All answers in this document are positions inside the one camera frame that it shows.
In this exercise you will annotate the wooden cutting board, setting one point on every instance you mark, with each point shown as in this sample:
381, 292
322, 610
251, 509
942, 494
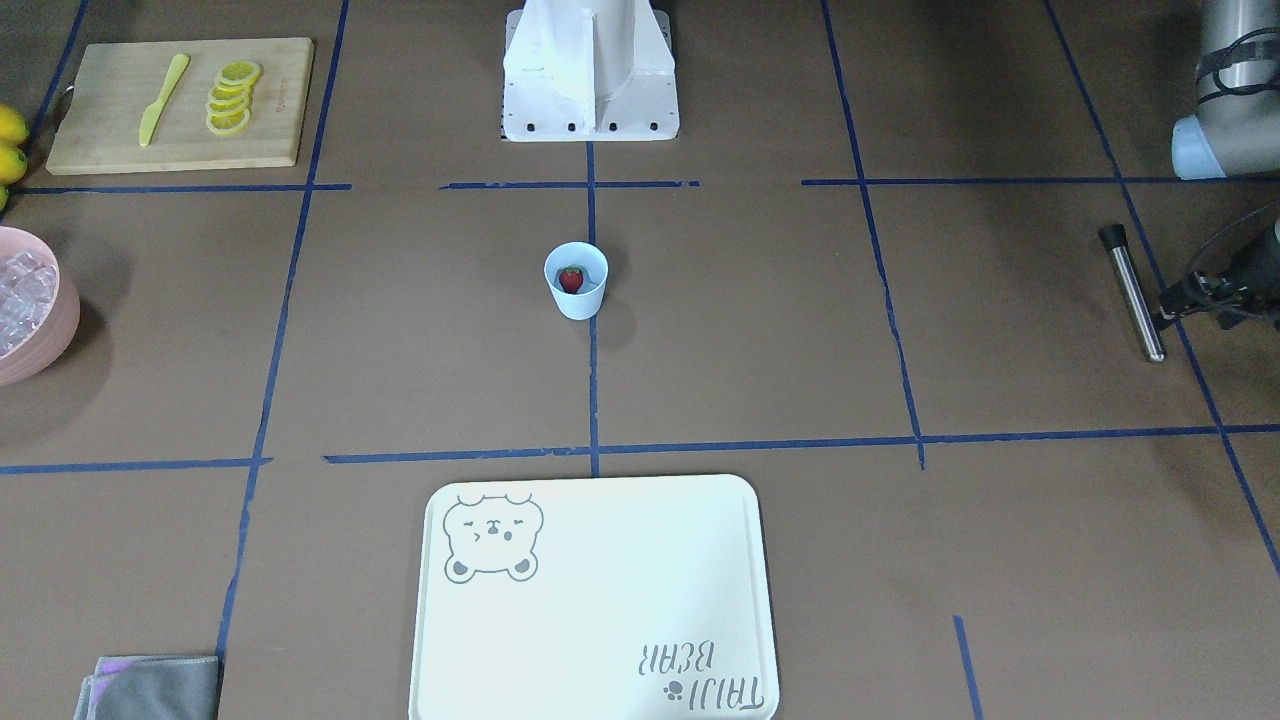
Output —
115, 82

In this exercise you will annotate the grey folded cloth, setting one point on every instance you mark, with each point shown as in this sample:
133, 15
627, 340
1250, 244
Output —
151, 687

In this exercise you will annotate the steel muddler with black tip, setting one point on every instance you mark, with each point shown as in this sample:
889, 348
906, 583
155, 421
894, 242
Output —
1114, 241

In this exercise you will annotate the whole lemon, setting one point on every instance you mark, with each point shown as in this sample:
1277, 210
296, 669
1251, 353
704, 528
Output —
14, 128
13, 164

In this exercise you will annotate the lemon slice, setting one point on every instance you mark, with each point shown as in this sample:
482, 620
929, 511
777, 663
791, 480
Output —
229, 101

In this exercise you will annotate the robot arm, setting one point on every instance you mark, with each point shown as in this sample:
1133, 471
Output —
1233, 132

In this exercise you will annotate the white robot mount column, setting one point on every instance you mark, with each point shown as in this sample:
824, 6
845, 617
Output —
589, 71

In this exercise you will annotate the cream bear tray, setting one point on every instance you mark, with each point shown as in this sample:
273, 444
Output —
594, 598

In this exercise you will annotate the light blue plastic cup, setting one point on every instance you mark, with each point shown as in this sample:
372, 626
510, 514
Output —
587, 303

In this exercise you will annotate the pink bowl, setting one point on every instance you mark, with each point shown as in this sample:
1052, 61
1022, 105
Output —
54, 325

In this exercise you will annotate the yellow knife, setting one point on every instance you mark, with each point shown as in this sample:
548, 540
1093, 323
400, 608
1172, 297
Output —
153, 112

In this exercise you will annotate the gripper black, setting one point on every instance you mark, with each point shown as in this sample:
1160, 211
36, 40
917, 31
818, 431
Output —
1243, 277

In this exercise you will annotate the pile of ice cubes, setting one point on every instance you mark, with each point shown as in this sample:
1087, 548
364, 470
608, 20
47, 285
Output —
28, 289

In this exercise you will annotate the red strawberry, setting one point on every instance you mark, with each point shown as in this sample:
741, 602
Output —
571, 279

